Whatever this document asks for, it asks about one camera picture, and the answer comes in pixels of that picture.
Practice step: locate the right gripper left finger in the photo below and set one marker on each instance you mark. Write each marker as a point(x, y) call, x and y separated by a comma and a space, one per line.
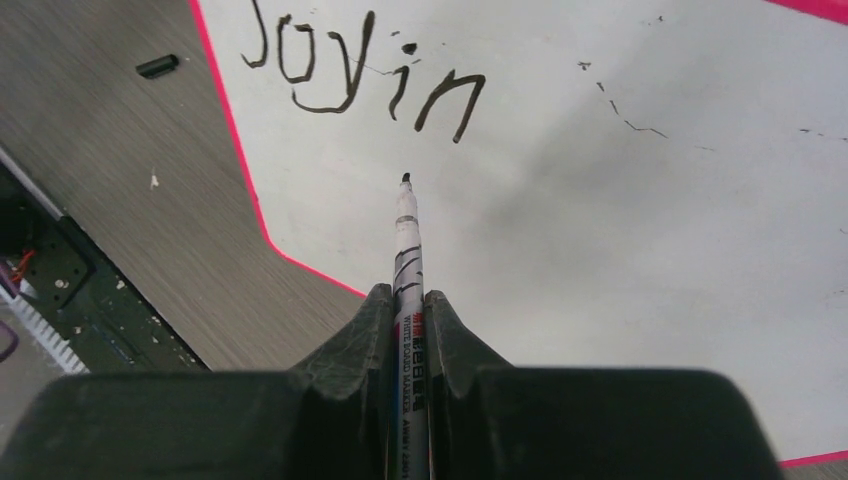
point(321, 419)

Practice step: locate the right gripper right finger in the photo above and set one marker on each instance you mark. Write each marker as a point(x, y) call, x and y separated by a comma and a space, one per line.
point(494, 420)

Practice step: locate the whiteboard marker pen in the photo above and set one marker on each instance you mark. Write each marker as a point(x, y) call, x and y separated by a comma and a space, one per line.
point(408, 446)

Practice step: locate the pink framed whiteboard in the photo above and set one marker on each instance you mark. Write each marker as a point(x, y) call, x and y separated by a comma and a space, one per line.
point(631, 183)

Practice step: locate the black marker cap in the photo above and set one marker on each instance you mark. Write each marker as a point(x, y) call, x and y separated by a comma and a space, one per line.
point(157, 67)

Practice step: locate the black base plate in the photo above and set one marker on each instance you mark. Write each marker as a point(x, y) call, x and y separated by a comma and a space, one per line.
point(60, 271)

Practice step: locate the slotted cable duct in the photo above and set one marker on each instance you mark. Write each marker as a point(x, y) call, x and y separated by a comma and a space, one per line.
point(45, 335)

